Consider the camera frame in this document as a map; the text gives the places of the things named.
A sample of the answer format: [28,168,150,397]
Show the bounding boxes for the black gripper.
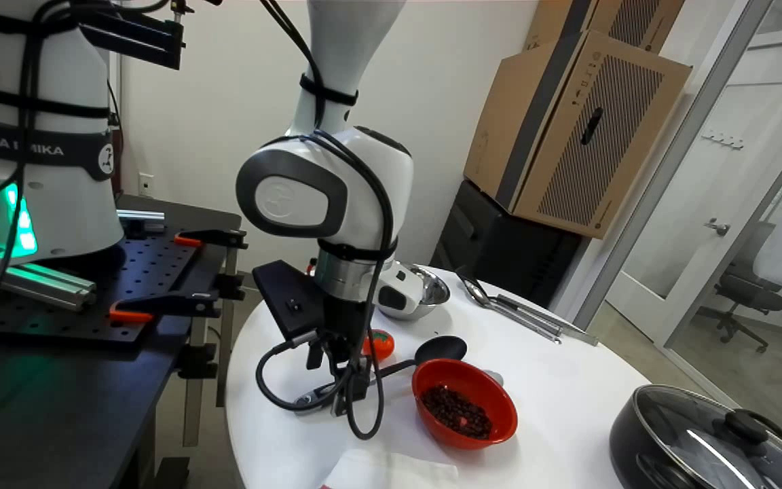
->
[313,294,378,419]

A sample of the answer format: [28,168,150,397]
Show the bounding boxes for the stainless steel bowl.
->
[376,257,454,325]

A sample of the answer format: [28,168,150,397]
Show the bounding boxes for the red bowl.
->
[411,355,522,453]

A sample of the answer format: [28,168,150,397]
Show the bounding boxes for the orange tomato-shaped timer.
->
[361,329,400,367]

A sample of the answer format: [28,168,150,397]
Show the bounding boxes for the roasted coffee beans pile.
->
[420,382,495,442]

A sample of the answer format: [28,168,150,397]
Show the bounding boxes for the metal tongs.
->
[457,275,601,347]

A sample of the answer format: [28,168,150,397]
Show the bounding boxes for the black cabinet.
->
[430,176,589,310]

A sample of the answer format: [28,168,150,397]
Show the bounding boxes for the black frying pan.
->
[606,382,782,489]

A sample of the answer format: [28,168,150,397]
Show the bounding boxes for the flat cardboard box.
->
[465,37,585,213]

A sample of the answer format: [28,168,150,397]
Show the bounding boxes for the black perforated workbench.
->
[0,213,248,489]

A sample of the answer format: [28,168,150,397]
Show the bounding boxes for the glass pan lid black knob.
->
[631,386,782,489]

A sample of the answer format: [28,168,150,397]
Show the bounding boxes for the black office chair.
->
[692,219,782,355]

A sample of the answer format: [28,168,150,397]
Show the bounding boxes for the small cardboard box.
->
[523,0,686,55]

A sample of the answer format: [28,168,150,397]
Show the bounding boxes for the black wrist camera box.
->
[251,257,332,347]

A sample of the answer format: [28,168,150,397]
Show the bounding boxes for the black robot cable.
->
[253,0,403,442]

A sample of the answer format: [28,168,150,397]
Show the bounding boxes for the orange-handled black clamp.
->
[171,225,251,252]
[105,285,248,332]

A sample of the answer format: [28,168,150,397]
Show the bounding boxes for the aluminium rail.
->
[0,247,101,312]

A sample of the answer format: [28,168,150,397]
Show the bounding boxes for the large cardboard box handle hole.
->
[509,29,695,241]

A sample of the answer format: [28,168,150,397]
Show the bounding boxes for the grey metal door frame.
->
[575,0,775,332]

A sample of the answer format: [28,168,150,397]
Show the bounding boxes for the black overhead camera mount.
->
[71,0,188,74]

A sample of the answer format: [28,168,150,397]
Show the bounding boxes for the white door with handle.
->
[606,25,782,347]

